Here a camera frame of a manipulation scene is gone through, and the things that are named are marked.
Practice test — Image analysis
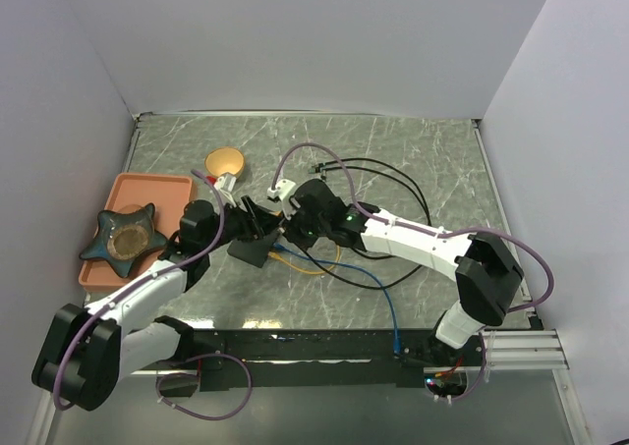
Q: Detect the yellow ethernet cable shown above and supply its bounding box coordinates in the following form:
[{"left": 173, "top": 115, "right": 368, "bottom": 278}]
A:
[{"left": 267, "top": 243, "right": 341, "bottom": 275}]

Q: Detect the dark blue star dish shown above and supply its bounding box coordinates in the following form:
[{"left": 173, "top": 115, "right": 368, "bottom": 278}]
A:
[{"left": 79, "top": 203, "right": 168, "bottom": 278}]

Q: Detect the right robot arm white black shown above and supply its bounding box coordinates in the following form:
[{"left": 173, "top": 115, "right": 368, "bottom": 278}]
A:
[{"left": 267, "top": 179, "right": 524, "bottom": 365}]

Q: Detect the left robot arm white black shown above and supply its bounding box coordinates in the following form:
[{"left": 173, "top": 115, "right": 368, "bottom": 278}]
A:
[{"left": 31, "top": 196, "right": 282, "bottom": 411}]

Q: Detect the aluminium frame rail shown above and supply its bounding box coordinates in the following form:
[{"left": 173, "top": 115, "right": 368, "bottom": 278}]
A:
[{"left": 484, "top": 330, "right": 568, "bottom": 370}]

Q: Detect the blue ethernet cable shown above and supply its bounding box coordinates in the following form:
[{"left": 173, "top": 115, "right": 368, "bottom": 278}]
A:
[{"left": 272, "top": 242, "right": 405, "bottom": 359}]

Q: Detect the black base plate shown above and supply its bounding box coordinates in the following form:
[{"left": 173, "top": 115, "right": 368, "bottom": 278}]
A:
[{"left": 149, "top": 329, "right": 483, "bottom": 392}]

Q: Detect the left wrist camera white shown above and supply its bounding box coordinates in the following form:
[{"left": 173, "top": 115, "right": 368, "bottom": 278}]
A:
[{"left": 207, "top": 173, "right": 237, "bottom": 207}]

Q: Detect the yellow wooden bowl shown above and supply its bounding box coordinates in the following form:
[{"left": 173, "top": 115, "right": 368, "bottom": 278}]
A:
[{"left": 204, "top": 146, "right": 246, "bottom": 178}]

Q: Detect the black network switch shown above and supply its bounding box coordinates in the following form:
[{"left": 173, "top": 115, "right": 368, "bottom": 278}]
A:
[{"left": 227, "top": 231, "right": 279, "bottom": 268}]

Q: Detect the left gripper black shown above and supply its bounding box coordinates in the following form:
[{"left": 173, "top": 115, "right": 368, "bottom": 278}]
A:
[{"left": 202, "top": 195, "right": 281, "bottom": 253}]

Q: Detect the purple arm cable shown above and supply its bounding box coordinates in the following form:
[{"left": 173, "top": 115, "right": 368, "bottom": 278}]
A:
[
  {"left": 52, "top": 168, "right": 253, "bottom": 420},
  {"left": 272, "top": 142, "right": 555, "bottom": 405}
]

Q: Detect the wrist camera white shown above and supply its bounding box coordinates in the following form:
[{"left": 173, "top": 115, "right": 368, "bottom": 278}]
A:
[
  {"left": 267, "top": 179, "right": 297, "bottom": 203},
  {"left": 207, "top": 173, "right": 237, "bottom": 207}
]

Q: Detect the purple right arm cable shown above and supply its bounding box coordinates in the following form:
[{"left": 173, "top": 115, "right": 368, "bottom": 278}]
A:
[{"left": 272, "top": 142, "right": 555, "bottom": 405}]

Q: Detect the pink plastic tray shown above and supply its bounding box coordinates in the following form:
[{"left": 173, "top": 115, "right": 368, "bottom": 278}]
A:
[{"left": 79, "top": 173, "right": 197, "bottom": 293}]

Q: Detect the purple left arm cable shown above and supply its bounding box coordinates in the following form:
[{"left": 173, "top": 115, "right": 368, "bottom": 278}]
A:
[{"left": 52, "top": 168, "right": 253, "bottom": 420}]

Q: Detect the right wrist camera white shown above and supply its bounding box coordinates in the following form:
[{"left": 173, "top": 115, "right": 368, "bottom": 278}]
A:
[{"left": 267, "top": 179, "right": 297, "bottom": 203}]

